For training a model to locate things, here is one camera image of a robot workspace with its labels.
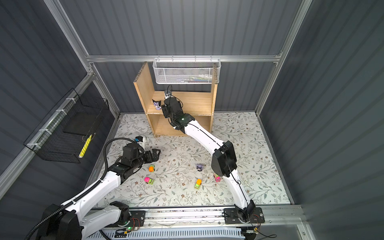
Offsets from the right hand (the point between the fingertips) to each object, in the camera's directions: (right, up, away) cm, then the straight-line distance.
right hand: (170, 104), depth 86 cm
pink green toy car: (-13, -43, -2) cm, 45 cm away
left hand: (-9, -27, -1) cm, 29 cm away
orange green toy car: (-12, -38, +3) cm, 40 cm away
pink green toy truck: (+27, -42, -1) cm, 51 cm away
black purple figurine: (-6, -1, -5) cm, 8 cm away
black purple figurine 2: (+17, -37, +1) cm, 40 cm away
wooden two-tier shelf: (+17, -1, +1) cm, 17 cm away
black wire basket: (-49, -17, -14) cm, 54 cm away
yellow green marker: (-37, -22, -17) cm, 46 cm away
